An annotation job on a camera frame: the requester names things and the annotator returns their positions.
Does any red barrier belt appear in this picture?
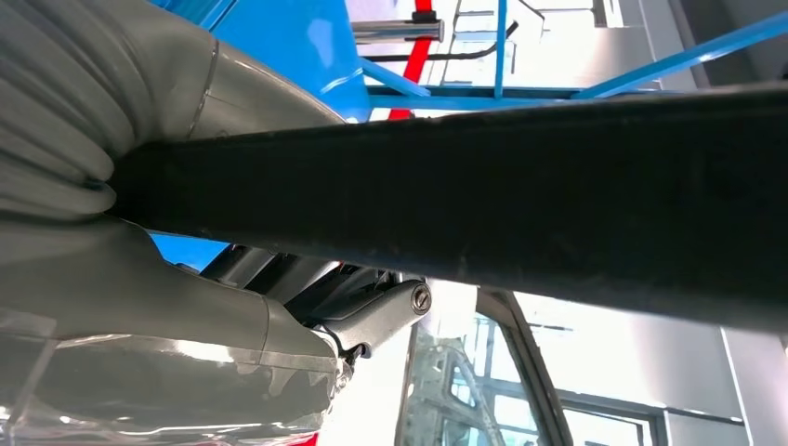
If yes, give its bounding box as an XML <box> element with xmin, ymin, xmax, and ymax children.
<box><xmin>387</xmin><ymin>0</ymin><xmax>436</xmax><ymax>122</ymax></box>

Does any blue metal shelf rack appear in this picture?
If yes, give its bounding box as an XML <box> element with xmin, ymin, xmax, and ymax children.
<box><xmin>147</xmin><ymin>0</ymin><xmax>788</xmax><ymax>272</ymax></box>

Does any chrome stanchion post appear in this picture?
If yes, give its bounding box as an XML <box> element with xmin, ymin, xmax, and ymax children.
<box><xmin>351</xmin><ymin>18</ymin><xmax>446</xmax><ymax>46</ymax></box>

